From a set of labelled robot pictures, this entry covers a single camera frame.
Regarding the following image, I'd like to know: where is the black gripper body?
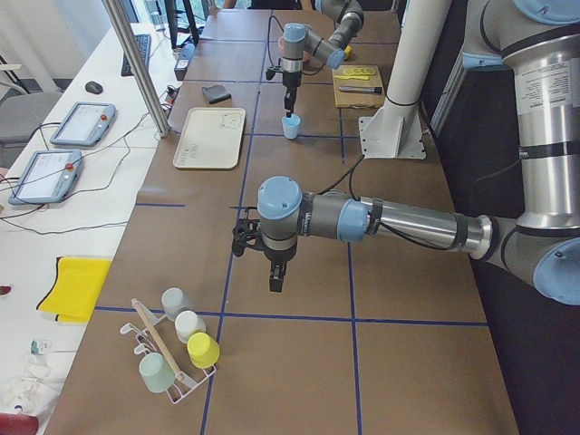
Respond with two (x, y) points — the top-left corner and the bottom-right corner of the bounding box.
(265, 247), (296, 279)
(283, 71), (302, 95)

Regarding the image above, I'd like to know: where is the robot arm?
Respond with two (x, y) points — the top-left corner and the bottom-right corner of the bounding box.
(256, 1), (579, 305)
(268, 1), (364, 119)

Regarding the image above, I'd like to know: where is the light blue cup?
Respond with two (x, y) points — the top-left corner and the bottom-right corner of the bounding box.
(282, 113), (302, 140)

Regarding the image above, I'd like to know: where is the pink bowl of ice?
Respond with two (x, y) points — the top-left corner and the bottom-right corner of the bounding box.
(277, 36), (285, 55)

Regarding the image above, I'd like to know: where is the white upturned cup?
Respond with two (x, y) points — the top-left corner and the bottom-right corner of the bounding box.
(174, 310), (207, 344)

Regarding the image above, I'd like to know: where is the yellow upturned cup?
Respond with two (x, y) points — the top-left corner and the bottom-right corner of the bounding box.
(187, 332), (220, 369)

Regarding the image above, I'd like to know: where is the grey upturned cup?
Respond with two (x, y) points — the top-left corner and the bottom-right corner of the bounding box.
(161, 287), (193, 322)

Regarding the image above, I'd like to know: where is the green upturned cup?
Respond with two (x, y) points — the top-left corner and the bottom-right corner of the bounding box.
(139, 353), (175, 393)

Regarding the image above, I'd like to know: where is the yellow lemon near edge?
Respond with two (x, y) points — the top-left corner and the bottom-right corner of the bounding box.
(344, 45), (353, 61)

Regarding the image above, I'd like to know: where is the wooden cutting board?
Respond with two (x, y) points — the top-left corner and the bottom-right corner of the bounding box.
(333, 64), (385, 109)

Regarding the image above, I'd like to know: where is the yellow plastic knife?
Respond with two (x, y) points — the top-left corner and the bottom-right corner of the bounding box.
(333, 74), (370, 82)

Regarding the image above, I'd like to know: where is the grey folded cloth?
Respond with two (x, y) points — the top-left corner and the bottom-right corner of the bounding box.
(201, 84), (231, 104)

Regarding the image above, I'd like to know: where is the steel rod black tip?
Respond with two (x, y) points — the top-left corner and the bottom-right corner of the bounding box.
(338, 86), (382, 95)

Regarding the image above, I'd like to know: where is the cream bear tray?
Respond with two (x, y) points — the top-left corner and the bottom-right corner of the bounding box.
(172, 107), (246, 169)

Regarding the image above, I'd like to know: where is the black power box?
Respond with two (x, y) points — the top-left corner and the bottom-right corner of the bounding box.
(174, 43), (196, 82)

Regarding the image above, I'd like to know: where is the black keyboard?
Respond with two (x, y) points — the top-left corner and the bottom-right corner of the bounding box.
(120, 34), (153, 77)

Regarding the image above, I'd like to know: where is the black computer mouse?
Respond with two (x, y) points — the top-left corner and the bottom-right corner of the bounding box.
(85, 81), (103, 95)

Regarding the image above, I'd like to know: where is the far teach pendant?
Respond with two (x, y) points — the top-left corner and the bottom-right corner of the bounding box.
(50, 101), (117, 147)

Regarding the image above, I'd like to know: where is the teach pendant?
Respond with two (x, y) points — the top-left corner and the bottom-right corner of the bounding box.
(50, 101), (117, 147)
(8, 150), (82, 206)

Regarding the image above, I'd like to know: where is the yellow cloth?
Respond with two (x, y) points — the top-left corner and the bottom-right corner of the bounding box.
(36, 256), (111, 324)

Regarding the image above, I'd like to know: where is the near teach pendant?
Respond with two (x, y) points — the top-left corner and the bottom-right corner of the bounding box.
(8, 150), (82, 206)

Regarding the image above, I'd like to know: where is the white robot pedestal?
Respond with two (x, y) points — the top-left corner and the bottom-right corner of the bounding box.
(359, 0), (451, 160)

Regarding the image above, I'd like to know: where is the white wire cup rack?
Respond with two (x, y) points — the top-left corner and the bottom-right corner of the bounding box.
(119, 314), (217, 405)

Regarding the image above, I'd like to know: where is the wooden rack handle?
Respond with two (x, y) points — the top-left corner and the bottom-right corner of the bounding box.
(131, 298), (185, 382)

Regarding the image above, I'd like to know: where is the aluminium frame post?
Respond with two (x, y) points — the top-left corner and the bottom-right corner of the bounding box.
(102, 0), (170, 138)

